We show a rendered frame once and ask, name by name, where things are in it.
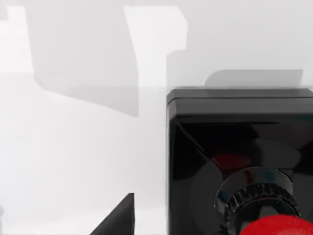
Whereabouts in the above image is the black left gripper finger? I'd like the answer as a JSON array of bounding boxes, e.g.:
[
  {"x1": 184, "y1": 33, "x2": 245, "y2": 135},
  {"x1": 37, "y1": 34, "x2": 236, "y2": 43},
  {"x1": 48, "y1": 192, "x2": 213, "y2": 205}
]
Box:
[{"x1": 89, "y1": 192, "x2": 135, "y2": 235}]

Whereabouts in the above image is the black box with red button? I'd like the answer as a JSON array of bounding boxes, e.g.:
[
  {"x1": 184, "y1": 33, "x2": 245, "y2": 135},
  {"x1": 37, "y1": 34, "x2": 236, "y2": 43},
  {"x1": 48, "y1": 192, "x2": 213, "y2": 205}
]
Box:
[{"x1": 166, "y1": 88, "x2": 313, "y2": 235}]

